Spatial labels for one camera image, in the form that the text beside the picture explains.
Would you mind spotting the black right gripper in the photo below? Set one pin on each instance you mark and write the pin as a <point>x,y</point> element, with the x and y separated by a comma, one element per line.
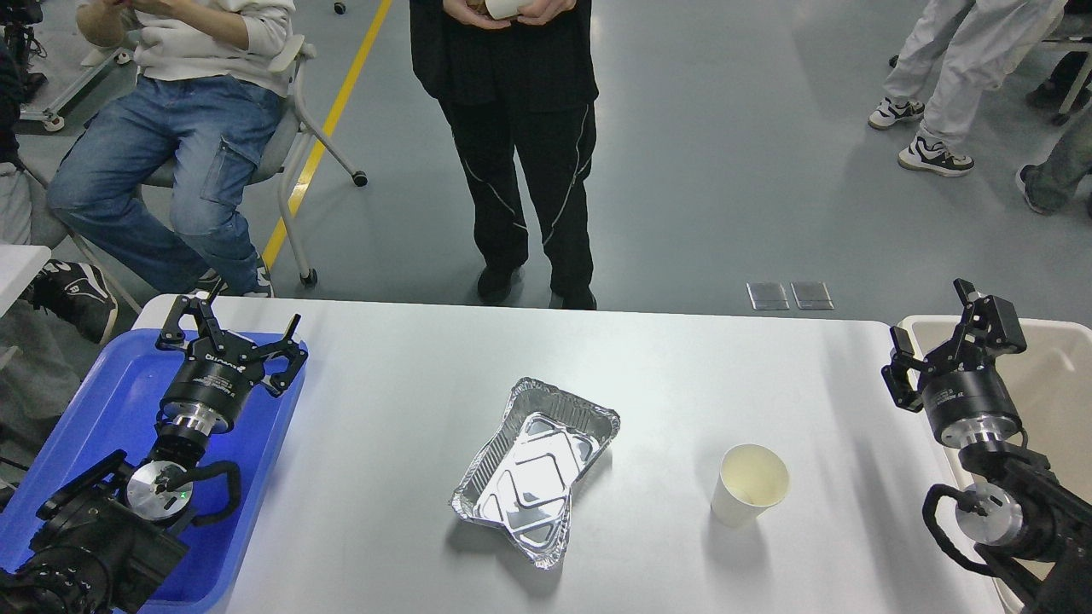
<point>963,406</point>

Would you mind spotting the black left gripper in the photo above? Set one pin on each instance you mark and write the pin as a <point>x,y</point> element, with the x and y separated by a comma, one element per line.
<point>211,382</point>

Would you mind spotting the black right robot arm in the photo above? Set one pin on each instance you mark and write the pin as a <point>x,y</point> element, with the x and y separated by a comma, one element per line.
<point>1017,524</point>

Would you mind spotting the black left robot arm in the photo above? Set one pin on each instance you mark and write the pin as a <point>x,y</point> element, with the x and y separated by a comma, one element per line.
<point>144,497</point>

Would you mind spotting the beige plastic bin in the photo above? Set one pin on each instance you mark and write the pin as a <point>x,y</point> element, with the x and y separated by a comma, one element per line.
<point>1050,384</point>

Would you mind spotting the blue plastic tray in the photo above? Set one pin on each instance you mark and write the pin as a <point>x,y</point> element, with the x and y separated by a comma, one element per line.
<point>115,409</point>

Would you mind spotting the right metal floor plate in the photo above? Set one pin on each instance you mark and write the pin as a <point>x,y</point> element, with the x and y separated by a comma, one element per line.
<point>812,296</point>

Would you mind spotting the metal floor plate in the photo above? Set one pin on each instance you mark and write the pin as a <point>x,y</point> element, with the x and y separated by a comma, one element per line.
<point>812,296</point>
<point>767,296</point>

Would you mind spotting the black sneaker at left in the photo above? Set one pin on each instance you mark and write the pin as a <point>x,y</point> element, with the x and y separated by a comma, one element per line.
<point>77,293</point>

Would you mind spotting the left metal floor plate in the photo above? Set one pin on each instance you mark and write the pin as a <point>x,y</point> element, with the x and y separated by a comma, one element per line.
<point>767,296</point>

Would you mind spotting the seated person in jeans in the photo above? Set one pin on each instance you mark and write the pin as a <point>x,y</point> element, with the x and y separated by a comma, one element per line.
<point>157,177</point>

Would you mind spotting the grey trouser leg right edge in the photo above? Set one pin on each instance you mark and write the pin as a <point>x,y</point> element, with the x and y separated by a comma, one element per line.
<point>1049,186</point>

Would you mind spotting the white side table edge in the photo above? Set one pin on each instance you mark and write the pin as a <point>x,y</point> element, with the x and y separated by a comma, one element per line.
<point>19,266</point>

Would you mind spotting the grey wheeled chair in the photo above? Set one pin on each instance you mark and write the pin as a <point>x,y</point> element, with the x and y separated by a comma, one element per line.
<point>285,153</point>

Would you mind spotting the person in white trousers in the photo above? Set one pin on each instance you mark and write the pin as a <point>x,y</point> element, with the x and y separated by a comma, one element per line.
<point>956,50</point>

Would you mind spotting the aluminium foil tray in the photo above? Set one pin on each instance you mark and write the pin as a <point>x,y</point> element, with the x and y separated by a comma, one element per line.
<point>522,480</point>

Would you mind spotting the standing person in black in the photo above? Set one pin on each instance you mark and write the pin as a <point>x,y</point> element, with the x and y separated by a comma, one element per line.
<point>519,97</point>

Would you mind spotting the small white paper cup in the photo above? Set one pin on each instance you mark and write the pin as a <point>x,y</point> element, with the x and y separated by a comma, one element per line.
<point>503,9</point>

